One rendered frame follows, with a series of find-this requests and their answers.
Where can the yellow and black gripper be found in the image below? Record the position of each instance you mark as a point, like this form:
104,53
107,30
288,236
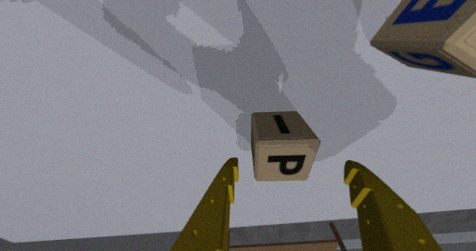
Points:
386,221

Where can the wooden letter block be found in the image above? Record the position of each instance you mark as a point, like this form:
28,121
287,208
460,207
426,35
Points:
437,35
283,146

